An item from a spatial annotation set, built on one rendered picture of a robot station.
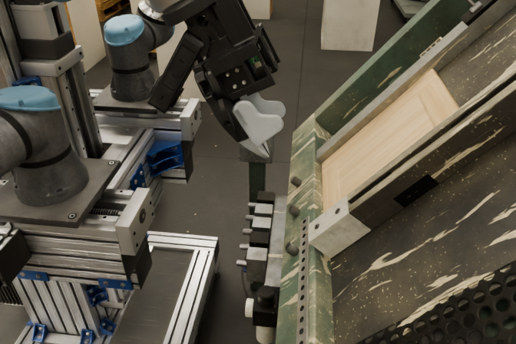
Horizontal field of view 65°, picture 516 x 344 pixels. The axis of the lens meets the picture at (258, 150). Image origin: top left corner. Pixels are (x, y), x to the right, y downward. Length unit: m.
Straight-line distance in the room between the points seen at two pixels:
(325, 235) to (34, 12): 0.82
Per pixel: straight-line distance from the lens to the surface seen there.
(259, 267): 1.15
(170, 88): 0.49
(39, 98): 0.89
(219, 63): 0.45
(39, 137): 0.89
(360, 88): 1.41
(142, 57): 1.32
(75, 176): 0.97
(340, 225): 0.91
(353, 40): 4.92
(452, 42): 1.15
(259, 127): 0.49
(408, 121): 1.06
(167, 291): 1.81
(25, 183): 0.97
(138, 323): 1.74
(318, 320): 0.85
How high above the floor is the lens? 1.61
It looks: 33 degrees down
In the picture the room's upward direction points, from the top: straight up
